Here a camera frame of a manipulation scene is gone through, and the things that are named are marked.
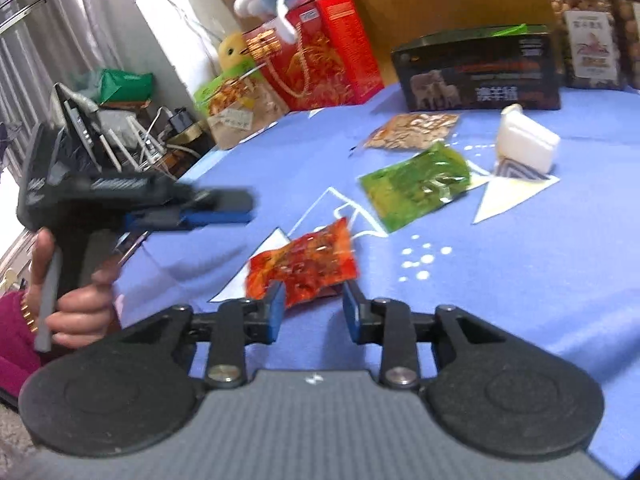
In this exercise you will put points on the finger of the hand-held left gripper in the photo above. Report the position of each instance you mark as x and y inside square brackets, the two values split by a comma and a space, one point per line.
[227, 199]
[210, 219]

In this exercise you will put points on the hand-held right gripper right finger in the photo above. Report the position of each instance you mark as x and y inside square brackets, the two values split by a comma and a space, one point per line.
[349, 312]

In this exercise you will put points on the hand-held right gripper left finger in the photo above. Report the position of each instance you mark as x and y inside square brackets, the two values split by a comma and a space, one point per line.
[276, 312]

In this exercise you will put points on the red snack packet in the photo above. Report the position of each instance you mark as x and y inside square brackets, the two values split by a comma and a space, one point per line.
[305, 265]

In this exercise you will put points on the olive green snack packet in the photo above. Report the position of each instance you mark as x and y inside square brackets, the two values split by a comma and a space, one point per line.
[415, 187]

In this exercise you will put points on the brown nut snack packet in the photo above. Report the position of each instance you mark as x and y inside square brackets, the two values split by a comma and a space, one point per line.
[410, 130]

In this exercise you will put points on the white plastic container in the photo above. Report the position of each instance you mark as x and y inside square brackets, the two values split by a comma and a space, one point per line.
[525, 142]

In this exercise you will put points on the black cardboard box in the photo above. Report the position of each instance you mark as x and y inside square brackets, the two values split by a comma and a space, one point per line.
[480, 75]

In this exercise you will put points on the person's left forearm magenta sleeve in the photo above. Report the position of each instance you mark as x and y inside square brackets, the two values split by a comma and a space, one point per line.
[12, 340]

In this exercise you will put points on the person's left hand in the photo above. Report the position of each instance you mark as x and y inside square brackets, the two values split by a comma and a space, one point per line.
[85, 315]

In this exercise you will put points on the black charger adapter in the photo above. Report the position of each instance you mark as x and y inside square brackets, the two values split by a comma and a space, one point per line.
[181, 120]

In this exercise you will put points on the green and brown snack bag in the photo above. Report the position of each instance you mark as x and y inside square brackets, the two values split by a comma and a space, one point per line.
[240, 105]

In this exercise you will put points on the green plastic bag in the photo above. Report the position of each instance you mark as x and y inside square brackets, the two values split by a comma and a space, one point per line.
[125, 87]

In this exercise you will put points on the yellow plush toy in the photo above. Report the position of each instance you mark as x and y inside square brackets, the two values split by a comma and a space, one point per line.
[232, 52]

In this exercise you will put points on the blue printed tablecloth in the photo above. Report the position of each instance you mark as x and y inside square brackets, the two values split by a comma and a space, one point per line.
[500, 285]

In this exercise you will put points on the red gift box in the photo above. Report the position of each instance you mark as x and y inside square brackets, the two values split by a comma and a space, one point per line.
[330, 60]

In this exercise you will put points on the grey curtain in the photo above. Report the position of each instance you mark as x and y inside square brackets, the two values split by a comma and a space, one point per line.
[60, 25]

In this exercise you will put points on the wooden board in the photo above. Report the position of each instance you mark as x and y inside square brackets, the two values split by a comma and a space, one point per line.
[425, 0]

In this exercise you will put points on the bright green packet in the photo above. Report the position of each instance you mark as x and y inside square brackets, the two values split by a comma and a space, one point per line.
[510, 29]

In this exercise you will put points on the light nut jar yellow lid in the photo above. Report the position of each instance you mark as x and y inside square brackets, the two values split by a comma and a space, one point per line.
[585, 35]

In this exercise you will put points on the dark nut jar yellow lid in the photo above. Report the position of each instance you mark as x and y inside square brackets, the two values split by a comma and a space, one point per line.
[629, 25]

